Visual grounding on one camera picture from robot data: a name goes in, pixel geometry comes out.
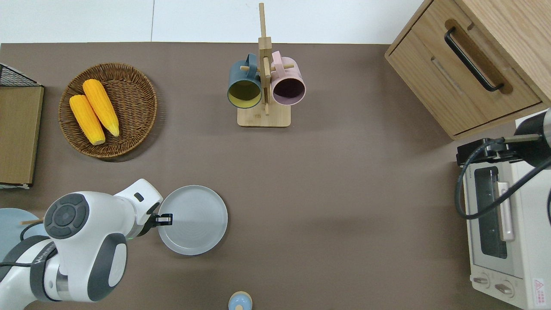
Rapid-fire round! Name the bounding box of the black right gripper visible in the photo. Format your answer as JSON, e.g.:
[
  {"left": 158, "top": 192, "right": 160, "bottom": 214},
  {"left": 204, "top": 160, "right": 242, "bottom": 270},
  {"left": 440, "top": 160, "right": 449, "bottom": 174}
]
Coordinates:
[{"left": 456, "top": 137, "right": 518, "bottom": 168}]

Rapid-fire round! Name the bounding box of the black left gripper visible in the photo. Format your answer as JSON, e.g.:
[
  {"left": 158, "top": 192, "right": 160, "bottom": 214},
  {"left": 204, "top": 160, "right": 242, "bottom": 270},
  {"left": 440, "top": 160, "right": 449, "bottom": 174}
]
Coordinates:
[{"left": 136, "top": 201, "right": 173, "bottom": 238}]

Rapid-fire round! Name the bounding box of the gray round plate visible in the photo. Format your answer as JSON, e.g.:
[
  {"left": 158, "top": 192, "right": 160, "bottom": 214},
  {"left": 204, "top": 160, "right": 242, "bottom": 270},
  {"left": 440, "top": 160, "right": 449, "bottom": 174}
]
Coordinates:
[{"left": 157, "top": 185, "right": 228, "bottom": 256}]

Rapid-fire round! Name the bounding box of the light blue plate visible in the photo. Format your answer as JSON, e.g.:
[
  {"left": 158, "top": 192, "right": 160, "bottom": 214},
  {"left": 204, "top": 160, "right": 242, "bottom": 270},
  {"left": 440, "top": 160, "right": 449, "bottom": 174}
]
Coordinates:
[{"left": 0, "top": 208, "right": 49, "bottom": 263}]

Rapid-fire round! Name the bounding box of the wooden drawer cabinet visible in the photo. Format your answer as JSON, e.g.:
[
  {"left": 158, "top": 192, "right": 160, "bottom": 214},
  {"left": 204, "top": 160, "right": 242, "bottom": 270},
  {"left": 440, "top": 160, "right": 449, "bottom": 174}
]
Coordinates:
[{"left": 384, "top": 0, "right": 551, "bottom": 141}]

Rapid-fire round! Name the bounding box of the white toaster oven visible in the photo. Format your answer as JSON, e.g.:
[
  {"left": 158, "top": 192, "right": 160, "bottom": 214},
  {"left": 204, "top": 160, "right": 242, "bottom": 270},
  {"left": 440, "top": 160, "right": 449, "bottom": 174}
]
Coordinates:
[{"left": 463, "top": 110, "right": 551, "bottom": 310}]

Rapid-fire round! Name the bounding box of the small blue wooden shaker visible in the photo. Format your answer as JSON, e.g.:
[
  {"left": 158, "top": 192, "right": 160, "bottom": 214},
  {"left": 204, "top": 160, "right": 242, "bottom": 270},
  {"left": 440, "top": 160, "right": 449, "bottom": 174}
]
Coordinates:
[{"left": 228, "top": 291, "right": 253, "bottom": 310}]

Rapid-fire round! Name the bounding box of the brown wicker basket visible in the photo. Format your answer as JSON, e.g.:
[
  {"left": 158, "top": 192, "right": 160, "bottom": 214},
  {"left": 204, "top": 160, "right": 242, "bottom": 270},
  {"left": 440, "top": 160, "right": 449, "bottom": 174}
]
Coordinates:
[{"left": 58, "top": 62, "right": 158, "bottom": 159}]

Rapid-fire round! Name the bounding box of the yellow corn cob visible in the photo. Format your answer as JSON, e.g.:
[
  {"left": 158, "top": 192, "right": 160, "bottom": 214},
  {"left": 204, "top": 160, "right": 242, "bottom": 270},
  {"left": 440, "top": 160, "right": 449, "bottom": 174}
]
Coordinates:
[
  {"left": 69, "top": 95, "right": 106, "bottom": 146},
  {"left": 83, "top": 79, "right": 120, "bottom": 137}
]

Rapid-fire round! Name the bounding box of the wooden mug tree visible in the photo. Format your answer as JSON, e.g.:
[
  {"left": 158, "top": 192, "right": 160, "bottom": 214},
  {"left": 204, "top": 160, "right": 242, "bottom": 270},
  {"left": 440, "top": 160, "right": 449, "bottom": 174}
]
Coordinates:
[{"left": 237, "top": 2, "right": 296, "bottom": 127}]

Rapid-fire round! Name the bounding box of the dark blue mug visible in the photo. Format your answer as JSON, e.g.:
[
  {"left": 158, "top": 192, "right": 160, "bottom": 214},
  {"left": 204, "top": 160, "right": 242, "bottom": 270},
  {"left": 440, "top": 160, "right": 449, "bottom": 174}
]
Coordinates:
[{"left": 227, "top": 53, "right": 263, "bottom": 109}]

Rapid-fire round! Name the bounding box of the pink mug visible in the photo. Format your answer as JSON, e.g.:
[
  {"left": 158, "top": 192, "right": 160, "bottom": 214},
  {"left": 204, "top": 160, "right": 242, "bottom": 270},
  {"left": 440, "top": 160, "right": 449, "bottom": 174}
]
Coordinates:
[{"left": 270, "top": 51, "right": 306, "bottom": 106}]

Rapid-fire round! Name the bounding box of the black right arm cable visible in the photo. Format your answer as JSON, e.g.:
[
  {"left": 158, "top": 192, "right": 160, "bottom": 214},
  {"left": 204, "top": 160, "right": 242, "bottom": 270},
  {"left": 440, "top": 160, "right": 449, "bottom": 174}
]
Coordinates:
[{"left": 455, "top": 137, "right": 551, "bottom": 221}]

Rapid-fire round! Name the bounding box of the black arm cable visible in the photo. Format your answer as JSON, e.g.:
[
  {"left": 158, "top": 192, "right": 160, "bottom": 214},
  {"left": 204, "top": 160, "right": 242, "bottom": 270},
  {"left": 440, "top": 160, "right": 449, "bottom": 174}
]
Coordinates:
[
  {"left": 0, "top": 223, "right": 57, "bottom": 269},
  {"left": 455, "top": 137, "right": 551, "bottom": 221}
]

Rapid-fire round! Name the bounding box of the toaster oven door handle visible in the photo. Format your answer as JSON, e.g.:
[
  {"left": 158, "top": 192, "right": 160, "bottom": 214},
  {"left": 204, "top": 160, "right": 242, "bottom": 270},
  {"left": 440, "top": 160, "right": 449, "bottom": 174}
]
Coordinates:
[{"left": 497, "top": 181, "right": 515, "bottom": 242}]

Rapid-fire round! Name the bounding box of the black drawer handle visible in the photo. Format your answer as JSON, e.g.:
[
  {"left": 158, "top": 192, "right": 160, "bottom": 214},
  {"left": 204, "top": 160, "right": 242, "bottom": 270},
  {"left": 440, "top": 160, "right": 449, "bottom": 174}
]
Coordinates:
[{"left": 444, "top": 27, "right": 505, "bottom": 92}]

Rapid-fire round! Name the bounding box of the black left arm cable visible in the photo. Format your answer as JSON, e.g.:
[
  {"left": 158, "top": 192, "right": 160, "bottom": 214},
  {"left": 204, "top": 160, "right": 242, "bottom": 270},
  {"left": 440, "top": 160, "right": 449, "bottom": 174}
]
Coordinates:
[{"left": 0, "top": 223, "right": 57, "bottom": 269}]

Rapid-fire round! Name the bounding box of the black wire basket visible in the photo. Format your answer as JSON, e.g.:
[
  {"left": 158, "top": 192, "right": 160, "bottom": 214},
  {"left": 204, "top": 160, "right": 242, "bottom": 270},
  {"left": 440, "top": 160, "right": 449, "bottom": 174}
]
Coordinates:
[{"left": 0, "top": 63, "right": 42, "bottom": 87}]

